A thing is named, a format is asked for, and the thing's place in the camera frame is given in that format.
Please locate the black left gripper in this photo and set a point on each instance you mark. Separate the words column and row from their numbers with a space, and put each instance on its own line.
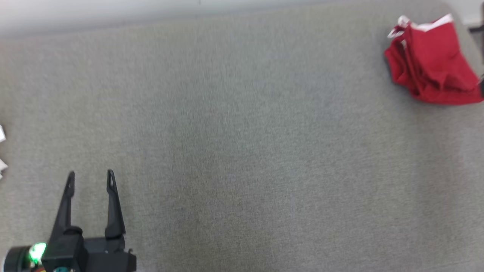
column 109, row 257

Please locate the red white Bulls 23 jersey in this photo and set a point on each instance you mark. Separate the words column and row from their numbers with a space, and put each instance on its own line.
column 1, row 134

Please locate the red shorts with white waistband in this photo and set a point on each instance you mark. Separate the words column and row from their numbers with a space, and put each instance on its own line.
column 431, row 64

